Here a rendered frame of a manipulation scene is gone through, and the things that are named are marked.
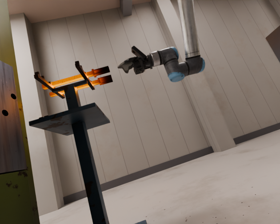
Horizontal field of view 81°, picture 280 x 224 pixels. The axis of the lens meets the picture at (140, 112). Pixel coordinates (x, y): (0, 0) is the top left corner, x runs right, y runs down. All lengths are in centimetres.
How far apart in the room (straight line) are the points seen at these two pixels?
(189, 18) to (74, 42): 327
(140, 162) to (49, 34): 329
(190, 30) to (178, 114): 245
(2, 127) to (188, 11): 102
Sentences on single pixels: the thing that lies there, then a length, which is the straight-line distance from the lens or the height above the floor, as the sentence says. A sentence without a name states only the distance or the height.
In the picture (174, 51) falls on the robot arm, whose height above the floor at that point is 91.
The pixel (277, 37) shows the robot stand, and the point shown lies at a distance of 63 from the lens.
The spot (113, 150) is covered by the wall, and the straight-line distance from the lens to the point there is 312.
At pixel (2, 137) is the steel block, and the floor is 59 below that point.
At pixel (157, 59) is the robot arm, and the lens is 105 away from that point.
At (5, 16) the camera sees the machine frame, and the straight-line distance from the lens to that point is 155.
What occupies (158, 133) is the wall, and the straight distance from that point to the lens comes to 320.
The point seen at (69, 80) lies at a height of 93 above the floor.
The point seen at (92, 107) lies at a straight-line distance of 79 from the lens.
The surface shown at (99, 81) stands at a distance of 116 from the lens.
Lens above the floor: 39
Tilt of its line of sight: 14 degrees up
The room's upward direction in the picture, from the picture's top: 18 degrees counter-clockwise
